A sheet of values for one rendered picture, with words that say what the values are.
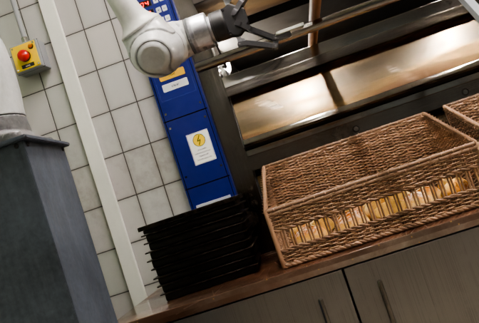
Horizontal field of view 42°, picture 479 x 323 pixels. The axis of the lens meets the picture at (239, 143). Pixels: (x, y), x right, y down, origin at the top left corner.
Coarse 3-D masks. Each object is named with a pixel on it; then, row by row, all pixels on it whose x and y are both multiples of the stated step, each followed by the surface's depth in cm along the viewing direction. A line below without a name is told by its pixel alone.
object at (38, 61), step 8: (32, 40) 209; (16, 48) 209; (24, 48) 209; (32, 48) 209; (40, 48) 210; (16, 56) 209; (32, 56) 208; (40, 56) 209; (16, 64) 209; (24, 64) 209; (32, 64) 208; (40, 64) 208; (48, 64) 213; (16, 72) 209; (24, 72) 209; (32, 72) 212; (40, 72) 215
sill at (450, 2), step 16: (448, 0) 199; (400, 16) 200; (416, 16) 200; (352, 32) 202; (368, 32) 202; (304, 48) 204; (320, 48) 203; (336, 48) 203; (272, 64) 205; (288, 64) 204; (224, 80) 207; (240, 80) 206
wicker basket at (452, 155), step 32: (384, 128) 197; (416, 128) 195; (448, 128) 169; (288, 160) 200; (320, 160) 197; (352, 160) 196; (384, 160) 194; (416, 160) 151; (448, 160) 150; (288, 192) 196; (320, 192) 153; (352, 192) 152; (384, 192) 151; (416, 192) 150; (288, 224) 153; (384, 224) 150; (416, 224) 150; (288, 256) 153; (320, 256) 152
